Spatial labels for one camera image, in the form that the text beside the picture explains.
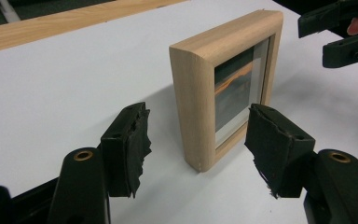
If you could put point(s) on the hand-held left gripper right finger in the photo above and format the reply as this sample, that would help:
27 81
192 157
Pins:
338 186

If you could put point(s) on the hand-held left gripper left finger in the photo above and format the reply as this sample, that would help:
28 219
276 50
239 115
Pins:
80 186

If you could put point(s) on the square wooden cork coaster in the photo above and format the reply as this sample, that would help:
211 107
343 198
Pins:
195 102

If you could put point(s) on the white table sheet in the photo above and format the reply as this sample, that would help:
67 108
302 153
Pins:
59 87

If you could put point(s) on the white metal stand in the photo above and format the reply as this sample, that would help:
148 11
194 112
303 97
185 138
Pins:
9 11

